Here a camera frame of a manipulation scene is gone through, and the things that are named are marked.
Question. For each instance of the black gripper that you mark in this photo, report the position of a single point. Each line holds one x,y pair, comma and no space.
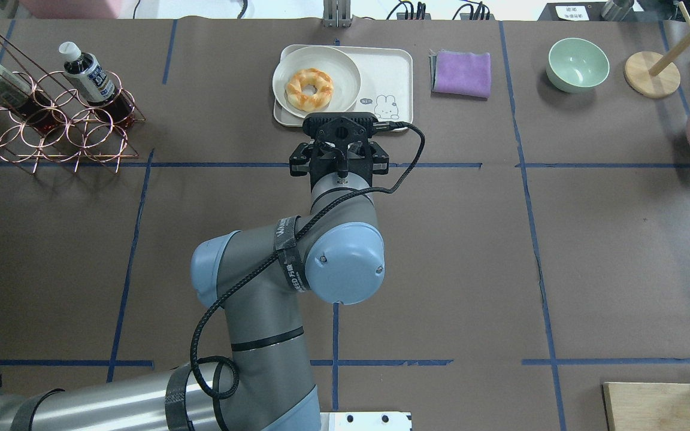
299,160

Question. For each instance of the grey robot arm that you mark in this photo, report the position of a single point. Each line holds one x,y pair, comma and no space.
248,366

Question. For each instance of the cream rectangular tray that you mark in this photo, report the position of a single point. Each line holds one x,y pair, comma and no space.
386,84

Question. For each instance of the dark tea bottle lower left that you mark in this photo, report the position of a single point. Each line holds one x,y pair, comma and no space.
108,103

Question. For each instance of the dark tea bottle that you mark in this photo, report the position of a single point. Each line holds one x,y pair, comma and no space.
16,95
108,103

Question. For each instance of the dark tea bottle lower right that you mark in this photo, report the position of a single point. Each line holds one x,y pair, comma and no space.
16,95

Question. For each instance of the cream round plate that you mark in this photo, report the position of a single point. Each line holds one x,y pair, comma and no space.
342,69

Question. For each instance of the purple folded cloth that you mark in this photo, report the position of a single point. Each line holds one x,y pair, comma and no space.
461,73

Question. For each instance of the mint green bowl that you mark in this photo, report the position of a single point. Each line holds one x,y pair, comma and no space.
575,65

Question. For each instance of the wooden mug tree stand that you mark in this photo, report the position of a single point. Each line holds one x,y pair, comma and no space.
655,75

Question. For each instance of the pink storage box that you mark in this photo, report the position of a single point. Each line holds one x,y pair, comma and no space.
74,9

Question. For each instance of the wooden cutting board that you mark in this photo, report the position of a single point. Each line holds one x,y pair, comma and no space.
647,406

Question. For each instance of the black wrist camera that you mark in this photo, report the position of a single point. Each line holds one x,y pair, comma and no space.
339,126

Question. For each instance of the glazed ring donut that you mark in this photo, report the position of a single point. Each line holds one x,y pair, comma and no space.
309,90

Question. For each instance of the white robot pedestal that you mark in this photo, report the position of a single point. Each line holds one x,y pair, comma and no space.
366,420

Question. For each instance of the copper wire bottle rack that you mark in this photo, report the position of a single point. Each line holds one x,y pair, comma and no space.
79,138

